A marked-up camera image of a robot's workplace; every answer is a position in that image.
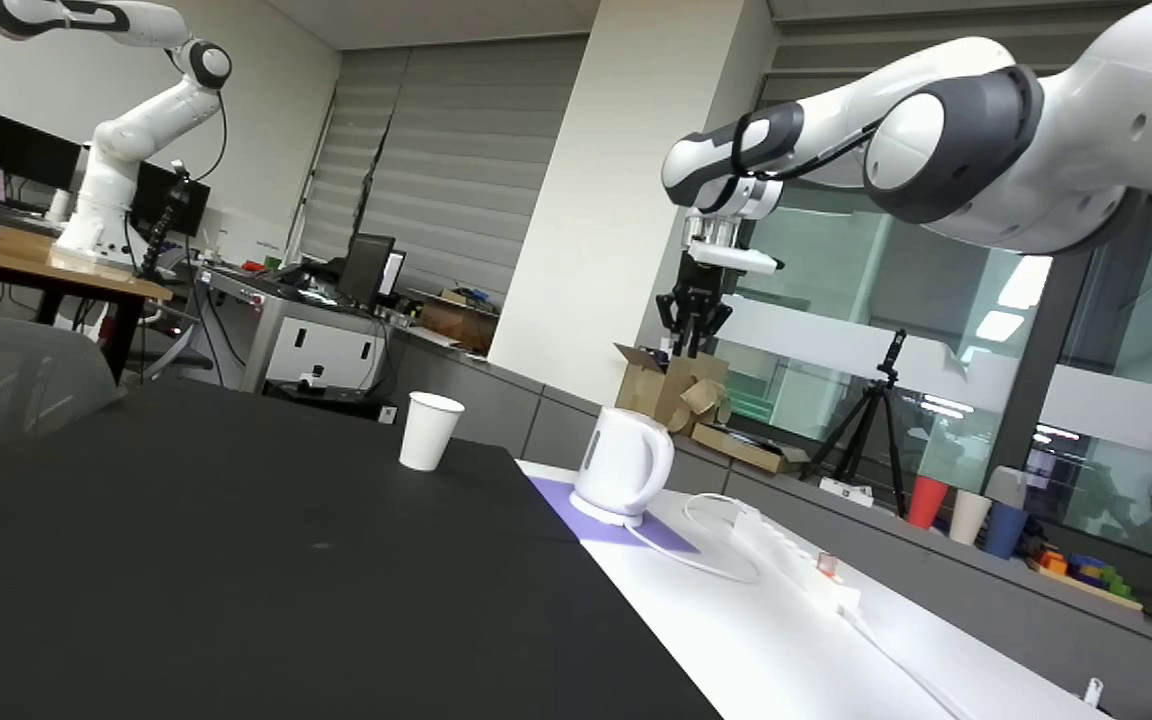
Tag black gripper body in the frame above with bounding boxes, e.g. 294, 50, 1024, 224
667, 257, 735, 324

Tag open cardboard box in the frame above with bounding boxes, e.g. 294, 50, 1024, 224
610, 340, 792, 474

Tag white mug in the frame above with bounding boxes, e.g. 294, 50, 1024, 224
568, 402, 679, 528

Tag purple mat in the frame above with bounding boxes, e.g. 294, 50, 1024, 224
526, 474, 704, 560

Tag brown storage box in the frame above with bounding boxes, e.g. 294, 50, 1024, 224
415, 291, 499, 357

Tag clear plastic bag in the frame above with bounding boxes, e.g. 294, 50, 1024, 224
659, 487, 871, 615

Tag grey window blind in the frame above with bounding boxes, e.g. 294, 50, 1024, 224
294, 34, 593, 306

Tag white paper cup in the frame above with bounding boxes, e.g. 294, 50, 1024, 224
396, 387, 467, 474

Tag red cup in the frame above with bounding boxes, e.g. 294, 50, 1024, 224
904, 471, 951, 532

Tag black open laptop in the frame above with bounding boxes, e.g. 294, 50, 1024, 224
336, 233, 398, 310

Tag beige cup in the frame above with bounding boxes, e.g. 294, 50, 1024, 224
947, 487, 994, 548

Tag white drawer cabinet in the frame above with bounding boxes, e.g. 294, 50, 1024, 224
254, 306, 392, 397

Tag blue cup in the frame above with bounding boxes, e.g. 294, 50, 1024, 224
980, 495, 1032, 560

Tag colourful toys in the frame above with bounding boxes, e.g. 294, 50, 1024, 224
1027, 537, 1138, 598

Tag small black computer monitor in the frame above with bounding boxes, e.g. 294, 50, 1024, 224
132, 159, 216, 245

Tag wooden desk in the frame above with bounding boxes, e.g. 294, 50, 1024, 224
0, 216, 177, 384

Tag grey office chair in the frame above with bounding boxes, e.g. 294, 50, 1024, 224
0, 306, 123, 462

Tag large black computer monitor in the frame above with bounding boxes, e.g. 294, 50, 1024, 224
0, 100, 84, 194

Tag black camera tripod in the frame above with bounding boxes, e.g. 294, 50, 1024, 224
809, 326, 911, 517

